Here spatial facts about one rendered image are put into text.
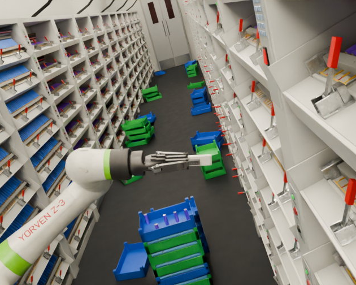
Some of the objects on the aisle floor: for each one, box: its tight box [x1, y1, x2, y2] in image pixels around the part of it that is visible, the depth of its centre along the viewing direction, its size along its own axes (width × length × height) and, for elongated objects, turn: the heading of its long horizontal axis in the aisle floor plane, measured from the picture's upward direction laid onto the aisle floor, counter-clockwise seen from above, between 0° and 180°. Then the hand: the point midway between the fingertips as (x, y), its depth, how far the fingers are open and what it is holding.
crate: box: [113, 242, 150, 281], centre depth 244 cm, size 30×20×8 cm
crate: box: [185, 260, 214, 285], centre depth 216 cm, size 30×20×8 cm
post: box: [264, 0, 356, 285], centre depth 79 cm, size 20×9×176 cm, turn 125°
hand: (199, 160), depth 108 cm, fingers closed
